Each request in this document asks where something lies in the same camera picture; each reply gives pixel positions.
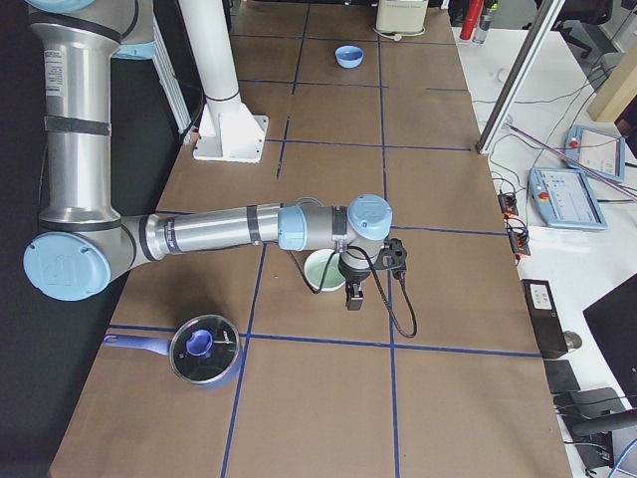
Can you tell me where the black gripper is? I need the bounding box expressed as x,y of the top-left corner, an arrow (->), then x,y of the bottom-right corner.
338,256 -> 370,312

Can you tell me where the green bowl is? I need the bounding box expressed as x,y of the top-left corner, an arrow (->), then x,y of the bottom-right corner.
304,249 -> 345,292

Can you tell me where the blue bowl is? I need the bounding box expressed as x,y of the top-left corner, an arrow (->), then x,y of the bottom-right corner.
334,45 -> 364,69

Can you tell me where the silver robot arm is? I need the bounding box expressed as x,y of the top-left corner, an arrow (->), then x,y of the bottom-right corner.
23,1 -> 403,310

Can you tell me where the blue saucepan with glass lid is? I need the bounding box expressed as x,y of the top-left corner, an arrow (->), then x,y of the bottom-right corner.
103,315 -> 244,389

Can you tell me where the black rectangular box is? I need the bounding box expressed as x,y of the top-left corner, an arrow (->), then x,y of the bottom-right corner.
522,279 -> 568,359

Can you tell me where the near teach pendant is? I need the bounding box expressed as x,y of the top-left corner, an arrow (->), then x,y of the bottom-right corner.
529,167 -> 607,231

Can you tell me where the teach pendant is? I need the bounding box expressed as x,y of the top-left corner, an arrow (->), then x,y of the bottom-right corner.
529,167 -> 607,231
564,124 -> 626,183

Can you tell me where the black monitor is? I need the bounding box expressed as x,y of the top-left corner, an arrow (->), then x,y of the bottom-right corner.
583,280 -> 636,404

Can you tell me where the white toaster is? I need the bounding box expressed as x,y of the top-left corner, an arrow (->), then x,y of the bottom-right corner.
374,0 -> 428,35

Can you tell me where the far teach pendant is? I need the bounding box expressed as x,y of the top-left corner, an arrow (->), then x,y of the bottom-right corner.
564,124 -> 626,183

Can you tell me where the red bottle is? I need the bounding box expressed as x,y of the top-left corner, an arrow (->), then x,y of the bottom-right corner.
459,0 -> 484,41

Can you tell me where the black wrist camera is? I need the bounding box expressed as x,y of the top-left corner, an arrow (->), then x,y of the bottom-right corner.
374,238 -> 408,280

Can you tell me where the black camera cable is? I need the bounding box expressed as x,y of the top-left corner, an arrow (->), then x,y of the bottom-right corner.
318,246 -> 418,339

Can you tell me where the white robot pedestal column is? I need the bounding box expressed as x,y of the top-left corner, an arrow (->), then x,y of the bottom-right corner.
179,0 -> 269,163

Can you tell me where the aluminium frame post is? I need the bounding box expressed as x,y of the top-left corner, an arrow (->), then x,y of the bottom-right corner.
476,0 -> 565,154

